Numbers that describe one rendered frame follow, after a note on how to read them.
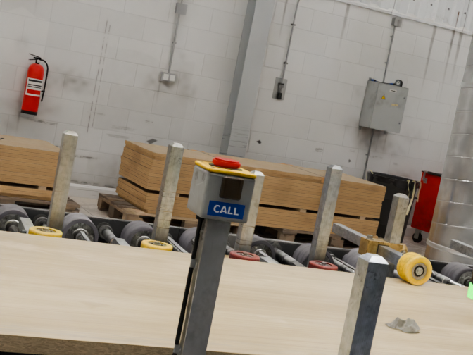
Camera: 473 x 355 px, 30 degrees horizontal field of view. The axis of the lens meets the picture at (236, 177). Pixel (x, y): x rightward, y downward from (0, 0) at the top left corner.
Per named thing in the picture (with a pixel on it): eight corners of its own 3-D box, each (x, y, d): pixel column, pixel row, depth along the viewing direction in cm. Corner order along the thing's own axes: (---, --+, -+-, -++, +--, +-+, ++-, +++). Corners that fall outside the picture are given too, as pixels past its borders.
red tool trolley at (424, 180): (482, 255, 984) (497, 184, 976) (434, 251, 942) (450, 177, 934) (450, 244, 1024) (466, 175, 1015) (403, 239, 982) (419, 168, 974)
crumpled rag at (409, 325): (407, 334, 181) (410, 323, 181) (380, 323, 186) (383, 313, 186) (431, 332, 187) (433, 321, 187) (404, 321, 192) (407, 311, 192)
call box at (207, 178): (246, 229, 122) (257, 174, 121) (198, 222, 119) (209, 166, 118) (230, 219, 128) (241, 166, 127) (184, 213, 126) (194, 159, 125)
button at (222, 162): (243, 175, 122) (245, 163, 121) (215, 171, 120) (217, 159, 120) (233, 171, 125) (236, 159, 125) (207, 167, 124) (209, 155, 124)
